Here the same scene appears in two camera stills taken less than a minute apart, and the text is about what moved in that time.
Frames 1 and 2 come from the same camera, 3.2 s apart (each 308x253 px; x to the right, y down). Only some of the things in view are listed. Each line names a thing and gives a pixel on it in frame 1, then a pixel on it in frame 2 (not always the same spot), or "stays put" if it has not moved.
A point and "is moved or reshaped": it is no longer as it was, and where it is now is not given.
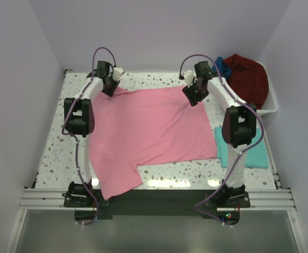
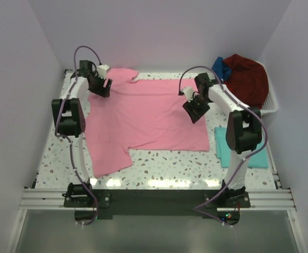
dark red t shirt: [249, 79] stays put
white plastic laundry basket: [270, 105] stays put
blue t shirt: [224, 70] stays put
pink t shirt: [146, 127] is moved or reshaped
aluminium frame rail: [260, 199] stays put
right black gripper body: [196, 94] → [199, 105]
